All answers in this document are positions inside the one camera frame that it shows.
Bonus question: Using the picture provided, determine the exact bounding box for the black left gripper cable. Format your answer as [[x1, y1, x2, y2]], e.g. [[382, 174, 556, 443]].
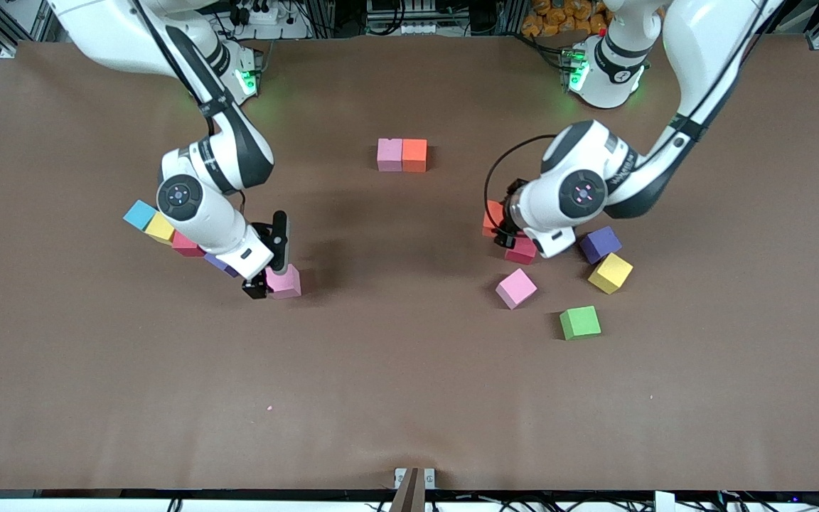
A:
[[484, 134, 560, 235]]

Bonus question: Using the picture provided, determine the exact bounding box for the yellow foam cube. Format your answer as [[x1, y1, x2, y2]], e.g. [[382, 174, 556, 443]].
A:
[[144, 211, 177, 245], [587, 252, 634, 295]]

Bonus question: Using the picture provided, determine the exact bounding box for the green foam cube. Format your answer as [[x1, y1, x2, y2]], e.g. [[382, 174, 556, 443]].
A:
[[559, 306, 603, 341]]

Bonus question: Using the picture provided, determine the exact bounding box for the orange bagged items pile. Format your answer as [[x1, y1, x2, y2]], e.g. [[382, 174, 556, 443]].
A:
[[521, 0, 611, 38]]

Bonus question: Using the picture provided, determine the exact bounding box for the red foam cube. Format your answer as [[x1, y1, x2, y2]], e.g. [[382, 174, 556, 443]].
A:
[[505, 237, 540, 266], [171, 231, 205, 258]]

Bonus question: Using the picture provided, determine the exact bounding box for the pink foam cube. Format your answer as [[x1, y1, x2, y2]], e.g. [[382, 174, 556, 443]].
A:
[[377, 138, 404, 173], [495, 267, 538, 311], [266, 265, 303, 300]]

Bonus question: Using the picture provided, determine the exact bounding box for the orange foam cube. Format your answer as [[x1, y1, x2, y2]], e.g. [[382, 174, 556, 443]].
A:
[[402, 138, 429, 174], [481, 200, 506, 238]]

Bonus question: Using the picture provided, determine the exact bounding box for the light blue foam cube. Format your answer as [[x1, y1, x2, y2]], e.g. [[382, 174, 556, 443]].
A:
[[122, 199, 159, 232]]

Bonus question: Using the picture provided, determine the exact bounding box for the purple foam cube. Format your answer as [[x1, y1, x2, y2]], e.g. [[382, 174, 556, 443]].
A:
[[203, 252, 241, 278], [579, 225, 623, 265]]

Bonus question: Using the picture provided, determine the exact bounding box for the metal bracket with post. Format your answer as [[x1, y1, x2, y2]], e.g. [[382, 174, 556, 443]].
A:
[[393, 466, 437, 512]]

